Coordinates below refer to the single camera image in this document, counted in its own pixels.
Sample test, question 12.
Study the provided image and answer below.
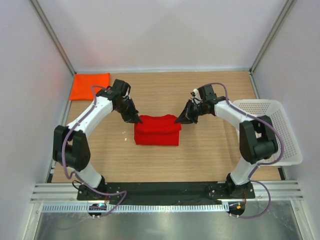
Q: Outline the red t shirt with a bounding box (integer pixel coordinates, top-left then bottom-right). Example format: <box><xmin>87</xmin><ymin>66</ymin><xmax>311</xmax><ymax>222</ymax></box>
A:
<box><xmin>134</xmin><ymin>114</ymin><xmax>182</xmax><ymax>146</ymax></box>

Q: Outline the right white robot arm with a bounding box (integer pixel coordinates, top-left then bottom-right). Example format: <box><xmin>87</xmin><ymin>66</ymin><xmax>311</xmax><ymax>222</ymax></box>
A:
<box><xmin>175</xmin><ymin>83</ymin><xmax>280</xmax><ymax>198</ymax></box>

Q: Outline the folded orange t shirt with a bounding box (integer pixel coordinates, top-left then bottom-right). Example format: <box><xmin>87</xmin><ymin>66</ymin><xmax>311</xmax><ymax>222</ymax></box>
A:
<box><xmin>69</xmin><ymin>73</ymin><xmax>110</xmax><ymax>101</ymax></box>

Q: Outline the aluminium frame rail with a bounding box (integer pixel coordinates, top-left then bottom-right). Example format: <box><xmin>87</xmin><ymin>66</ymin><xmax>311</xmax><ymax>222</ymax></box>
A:
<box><xmin>30</xmin><ymin>180</ymin><xmax>304</xmax><ymax>203</ymax></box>

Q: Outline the slotted cable duct rail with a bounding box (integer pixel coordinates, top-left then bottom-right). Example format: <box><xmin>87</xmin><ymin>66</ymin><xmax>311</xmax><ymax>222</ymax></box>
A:
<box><xmin>41</xmin><ymin>203</ymin><xmax>229</xmax><ymax>214</ymax></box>

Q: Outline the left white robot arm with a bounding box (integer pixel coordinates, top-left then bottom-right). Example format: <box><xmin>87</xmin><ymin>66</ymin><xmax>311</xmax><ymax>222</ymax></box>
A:
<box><xmin>52</xmin><ymin>79</ymin><xmax>142</xmax><ymax>200</ymax></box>

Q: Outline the white plastic perforated basket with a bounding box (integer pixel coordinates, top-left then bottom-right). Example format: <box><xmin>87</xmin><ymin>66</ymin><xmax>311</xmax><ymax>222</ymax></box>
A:
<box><xmin>233</xmin><ymin>99</ymin><xmax>303</xmax><ymax>166</ymax></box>

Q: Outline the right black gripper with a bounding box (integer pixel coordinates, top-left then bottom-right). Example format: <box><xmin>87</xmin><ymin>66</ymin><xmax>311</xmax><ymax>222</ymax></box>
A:
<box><xmin>175</xmin><ymin>99</ymin><xmax>207</xmax><ymax>125</ymax></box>

